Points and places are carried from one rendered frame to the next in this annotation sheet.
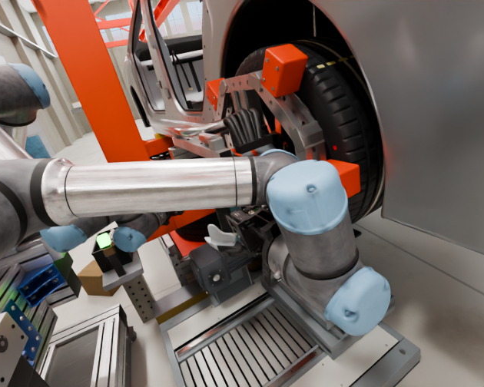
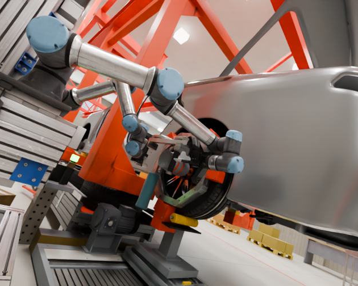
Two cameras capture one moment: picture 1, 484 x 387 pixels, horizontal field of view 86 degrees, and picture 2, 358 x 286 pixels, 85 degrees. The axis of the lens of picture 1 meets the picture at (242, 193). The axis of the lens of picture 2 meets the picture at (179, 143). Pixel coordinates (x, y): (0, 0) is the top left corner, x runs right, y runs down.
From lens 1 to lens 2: 0.80 m
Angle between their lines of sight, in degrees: 41
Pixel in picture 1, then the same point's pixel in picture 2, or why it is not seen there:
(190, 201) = (200, 130)
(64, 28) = not seen: hidden behind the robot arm
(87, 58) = (136, 95)
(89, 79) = not seen: hidden behind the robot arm
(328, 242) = (237, 143)
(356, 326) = (237, 164)
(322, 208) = (239, 136)
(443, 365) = not seen: outside the picture
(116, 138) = (119, 124)
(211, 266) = (114, 213)
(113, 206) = (184, 117)
